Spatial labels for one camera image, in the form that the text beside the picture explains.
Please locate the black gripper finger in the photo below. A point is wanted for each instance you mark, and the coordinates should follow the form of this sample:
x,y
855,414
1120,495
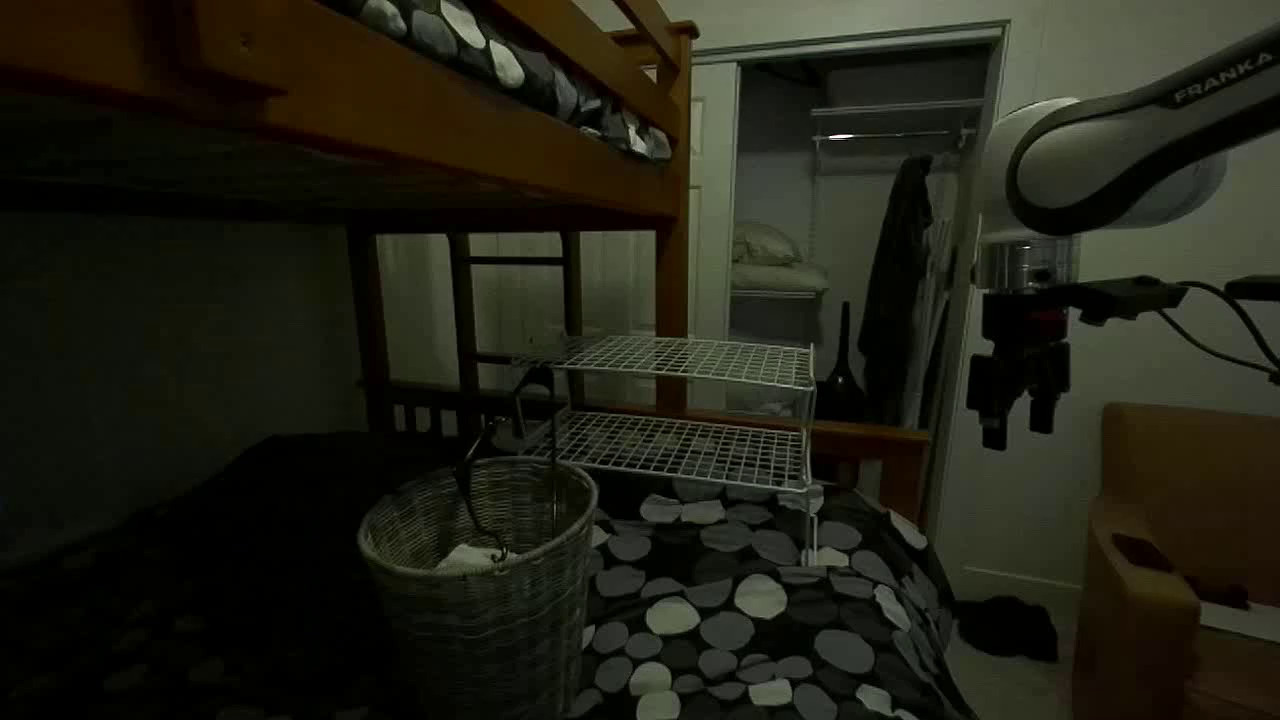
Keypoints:
x,y
1045,386
990,403

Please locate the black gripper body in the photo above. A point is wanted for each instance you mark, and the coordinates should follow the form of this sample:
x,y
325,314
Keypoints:
x,y
1020,311

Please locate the white wire shelf rack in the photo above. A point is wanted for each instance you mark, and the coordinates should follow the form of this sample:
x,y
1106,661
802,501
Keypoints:
x,y
742,414

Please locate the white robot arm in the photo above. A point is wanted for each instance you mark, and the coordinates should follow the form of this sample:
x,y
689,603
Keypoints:
x,y
1072,166

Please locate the dark hanging jacket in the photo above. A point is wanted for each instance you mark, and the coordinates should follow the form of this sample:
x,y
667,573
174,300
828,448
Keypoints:
x,y
888,305

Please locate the brown cardboard box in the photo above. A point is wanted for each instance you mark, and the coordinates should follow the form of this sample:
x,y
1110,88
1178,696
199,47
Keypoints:
x,y
1187,519

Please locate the dark clothing on floor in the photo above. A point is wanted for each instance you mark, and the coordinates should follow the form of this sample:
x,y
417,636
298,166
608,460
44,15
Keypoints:
x,y
1008,625

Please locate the white pillow on shelf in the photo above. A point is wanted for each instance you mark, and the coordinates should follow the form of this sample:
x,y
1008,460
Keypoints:
x,y
765,244

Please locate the woven wicker basket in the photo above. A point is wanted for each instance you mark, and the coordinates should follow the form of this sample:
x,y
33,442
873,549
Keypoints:
x,y
504,642

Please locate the white cloth in basket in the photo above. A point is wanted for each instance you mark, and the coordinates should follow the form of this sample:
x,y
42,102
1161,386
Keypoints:
x,y
472,556

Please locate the upper bunk pebble bedding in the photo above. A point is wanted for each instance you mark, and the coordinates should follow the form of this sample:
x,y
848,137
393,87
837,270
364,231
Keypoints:
x,y
464,41

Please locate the pebble pattern bed cover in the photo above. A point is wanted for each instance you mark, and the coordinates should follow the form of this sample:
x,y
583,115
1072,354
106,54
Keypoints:
x,y
248,603

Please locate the wooden bunk bed frame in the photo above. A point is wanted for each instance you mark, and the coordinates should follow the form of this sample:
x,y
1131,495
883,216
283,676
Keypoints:
x,y
199,190

